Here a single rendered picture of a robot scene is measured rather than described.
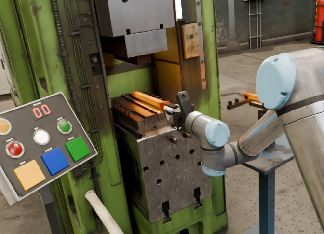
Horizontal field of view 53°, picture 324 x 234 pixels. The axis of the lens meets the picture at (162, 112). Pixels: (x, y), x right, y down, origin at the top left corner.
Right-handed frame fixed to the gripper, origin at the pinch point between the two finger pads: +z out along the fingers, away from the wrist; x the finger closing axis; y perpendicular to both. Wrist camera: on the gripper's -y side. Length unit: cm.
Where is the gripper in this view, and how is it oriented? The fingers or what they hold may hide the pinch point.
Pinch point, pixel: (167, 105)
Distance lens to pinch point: 144.1
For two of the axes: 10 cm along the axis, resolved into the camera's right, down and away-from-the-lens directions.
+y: 1.0, 9.4, 3.4
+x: 8.6, -2.5, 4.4
